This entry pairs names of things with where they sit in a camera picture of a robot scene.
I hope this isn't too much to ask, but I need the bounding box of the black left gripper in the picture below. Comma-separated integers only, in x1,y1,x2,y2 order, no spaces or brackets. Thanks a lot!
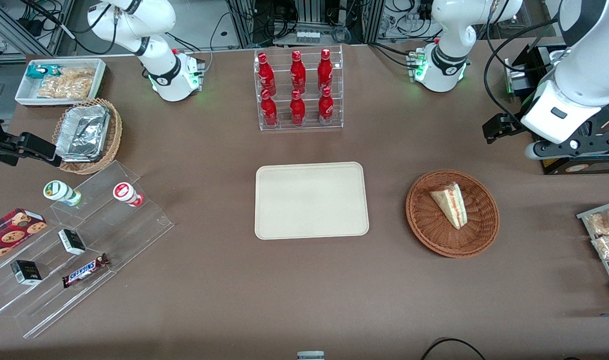
482,113,530,145

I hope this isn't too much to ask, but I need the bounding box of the triangle sandwich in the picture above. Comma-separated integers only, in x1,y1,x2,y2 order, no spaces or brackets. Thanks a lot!
429,183,468,230

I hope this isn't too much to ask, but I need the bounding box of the oval wicker basket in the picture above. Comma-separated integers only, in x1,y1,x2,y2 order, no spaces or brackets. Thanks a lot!
51,98,123,175

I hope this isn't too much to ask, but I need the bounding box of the round brown wicker basket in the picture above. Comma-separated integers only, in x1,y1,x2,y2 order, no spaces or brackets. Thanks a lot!
405,169,500,259

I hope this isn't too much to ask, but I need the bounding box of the beige rectangular tray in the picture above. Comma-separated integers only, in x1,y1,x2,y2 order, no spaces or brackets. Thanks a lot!
254,161,370,240

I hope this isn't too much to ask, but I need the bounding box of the white rectangular bin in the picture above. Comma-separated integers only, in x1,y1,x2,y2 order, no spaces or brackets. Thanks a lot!
14,58,108,108

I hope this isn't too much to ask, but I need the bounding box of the green lid yogurt bottle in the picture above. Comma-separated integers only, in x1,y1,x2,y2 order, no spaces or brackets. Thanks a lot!
43,180,83,207

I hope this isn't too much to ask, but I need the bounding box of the stack of foil trays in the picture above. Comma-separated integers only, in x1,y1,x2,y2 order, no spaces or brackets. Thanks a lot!
55,104,111,162

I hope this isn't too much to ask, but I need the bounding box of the teal snack packet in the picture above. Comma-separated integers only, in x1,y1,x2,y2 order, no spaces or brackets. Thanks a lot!
26,64,61,80

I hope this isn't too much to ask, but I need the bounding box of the clear bag of chips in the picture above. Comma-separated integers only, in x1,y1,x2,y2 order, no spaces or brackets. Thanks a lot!
36,67,96,100

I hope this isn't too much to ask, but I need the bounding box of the red cookie box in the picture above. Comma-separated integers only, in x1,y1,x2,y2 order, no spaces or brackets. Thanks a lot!
0,208,48,267

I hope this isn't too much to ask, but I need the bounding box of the small black white box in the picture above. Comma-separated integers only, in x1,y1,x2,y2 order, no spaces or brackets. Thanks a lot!
58,228,87,256
10,259,43,286

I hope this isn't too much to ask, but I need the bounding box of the red lid yogurt bottle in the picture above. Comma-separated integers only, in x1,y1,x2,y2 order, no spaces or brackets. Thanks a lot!
112,182,145,208

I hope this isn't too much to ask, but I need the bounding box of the clear acrylic step shelf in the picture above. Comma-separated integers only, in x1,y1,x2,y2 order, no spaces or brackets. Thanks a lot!
0,160,175,339

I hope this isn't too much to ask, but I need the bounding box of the Snickers chocolate bar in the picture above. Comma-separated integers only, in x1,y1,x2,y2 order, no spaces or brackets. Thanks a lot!
61,253,111,289

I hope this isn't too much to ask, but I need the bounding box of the red cola bottle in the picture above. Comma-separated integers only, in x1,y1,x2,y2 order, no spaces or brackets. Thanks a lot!
317,48,334,91
318,86,335,126
290,50,307,94
289,89,306,127
257,52,277,96
260,89,279,128

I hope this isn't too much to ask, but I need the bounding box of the clear acrylic bottle rack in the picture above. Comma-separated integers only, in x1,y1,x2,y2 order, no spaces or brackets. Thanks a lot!
254,45,344,132

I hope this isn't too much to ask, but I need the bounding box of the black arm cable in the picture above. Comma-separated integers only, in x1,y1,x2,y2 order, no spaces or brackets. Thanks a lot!
483,11,565,120

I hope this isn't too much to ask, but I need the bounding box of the black floor cable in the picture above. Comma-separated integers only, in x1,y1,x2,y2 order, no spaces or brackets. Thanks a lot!
419,338,488,360

